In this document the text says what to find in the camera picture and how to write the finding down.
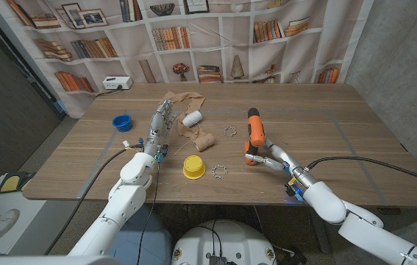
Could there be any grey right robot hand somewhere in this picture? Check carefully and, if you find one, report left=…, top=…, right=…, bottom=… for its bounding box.
left=245, top=138, right=310, bottom=183

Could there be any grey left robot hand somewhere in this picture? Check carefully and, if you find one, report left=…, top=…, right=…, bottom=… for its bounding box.
left=143, top=99, right=177, bottom=158

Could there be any orange black electric screwdriver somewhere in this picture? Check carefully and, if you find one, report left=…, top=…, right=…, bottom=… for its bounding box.
left=243, top=107, right=266, bottom=166

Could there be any white twine spool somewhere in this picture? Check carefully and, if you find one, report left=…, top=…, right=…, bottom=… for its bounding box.
left=174, top=110, right=204, bottom=155

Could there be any blue plastic cup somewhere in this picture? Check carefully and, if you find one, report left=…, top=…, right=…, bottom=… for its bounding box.
left=112, top=113, right=133, bottom=133

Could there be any yellow plastic cup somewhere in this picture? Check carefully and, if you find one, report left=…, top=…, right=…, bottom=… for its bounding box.
left=182, top=155, right=207, bottom=180

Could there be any white power adapter box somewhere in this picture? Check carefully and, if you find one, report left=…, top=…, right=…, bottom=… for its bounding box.
left=102, top=76, right=134, bottom=91

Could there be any grey table leg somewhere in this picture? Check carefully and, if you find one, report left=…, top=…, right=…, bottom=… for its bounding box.
left=309, top=211, right=332, bottom=255

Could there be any printed bookshelf backdrop cloth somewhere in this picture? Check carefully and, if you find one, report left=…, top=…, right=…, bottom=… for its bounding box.
left=0, top=0, right=375, bottom=119

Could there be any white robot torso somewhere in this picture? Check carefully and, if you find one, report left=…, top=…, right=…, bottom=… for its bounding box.
left=171, top=219, right=278, bottom=265

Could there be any yellow black pad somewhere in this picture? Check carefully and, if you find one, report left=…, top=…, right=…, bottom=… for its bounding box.
left=0, top=171, right=36, bottom=194

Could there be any white platform board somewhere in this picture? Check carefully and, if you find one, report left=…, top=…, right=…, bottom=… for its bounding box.
left=0, top=172, right=65, bottom=257

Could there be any black power strip cord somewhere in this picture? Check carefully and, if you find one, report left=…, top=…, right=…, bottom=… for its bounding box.
left=96, top=85, right=123, bottom=97

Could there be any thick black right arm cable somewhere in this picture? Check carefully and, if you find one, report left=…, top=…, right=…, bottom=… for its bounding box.
left=305, top=156, right=417, bottom=188

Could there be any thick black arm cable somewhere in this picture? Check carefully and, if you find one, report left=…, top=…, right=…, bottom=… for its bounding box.
left=44, top=146, right=145, bottom=255
left=305, top=156, right=417, bottom=188

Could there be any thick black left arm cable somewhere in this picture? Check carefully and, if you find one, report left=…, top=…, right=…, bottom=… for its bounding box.
left=44, top=146, right=145, bottom=255

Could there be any thin black left wrist cable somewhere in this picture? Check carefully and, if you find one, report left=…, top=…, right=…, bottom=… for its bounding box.
left=136, top=161, right=161, bottom=263

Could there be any black torso cable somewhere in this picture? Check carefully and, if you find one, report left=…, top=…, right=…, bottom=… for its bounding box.
left=188, top=219, right=224, bottom=257

